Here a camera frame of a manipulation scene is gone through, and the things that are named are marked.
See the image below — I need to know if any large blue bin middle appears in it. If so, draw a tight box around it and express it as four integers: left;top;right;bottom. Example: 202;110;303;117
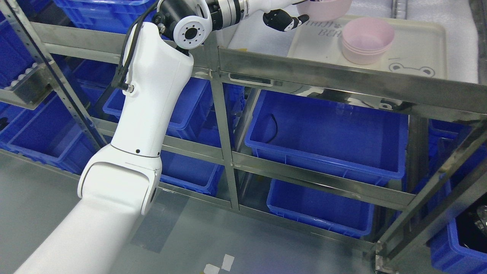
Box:
245;90;408;186

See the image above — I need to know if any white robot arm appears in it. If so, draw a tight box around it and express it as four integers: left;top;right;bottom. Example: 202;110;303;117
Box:
16;0;250;274

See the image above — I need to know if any blue bin left shelf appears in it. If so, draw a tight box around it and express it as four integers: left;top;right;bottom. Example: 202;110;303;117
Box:
103;78;246;149

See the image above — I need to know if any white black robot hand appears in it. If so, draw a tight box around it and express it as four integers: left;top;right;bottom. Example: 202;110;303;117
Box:
244;0;310;32

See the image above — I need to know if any cream bear tray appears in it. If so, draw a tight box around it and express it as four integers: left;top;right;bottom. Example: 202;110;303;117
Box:
287;15;447;79

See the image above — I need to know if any pink ikea bowl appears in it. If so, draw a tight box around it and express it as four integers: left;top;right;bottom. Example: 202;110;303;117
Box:
296;0;352;21

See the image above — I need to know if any stack of pink bowls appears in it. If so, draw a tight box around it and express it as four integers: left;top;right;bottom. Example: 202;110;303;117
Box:
341;17;395;65

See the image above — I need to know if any blue bin lower middle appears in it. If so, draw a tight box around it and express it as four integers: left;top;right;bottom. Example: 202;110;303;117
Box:
266;179;374;238

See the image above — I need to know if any stainless steel shelf rack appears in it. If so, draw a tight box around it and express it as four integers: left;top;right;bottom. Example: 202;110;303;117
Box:
0;0;487;274

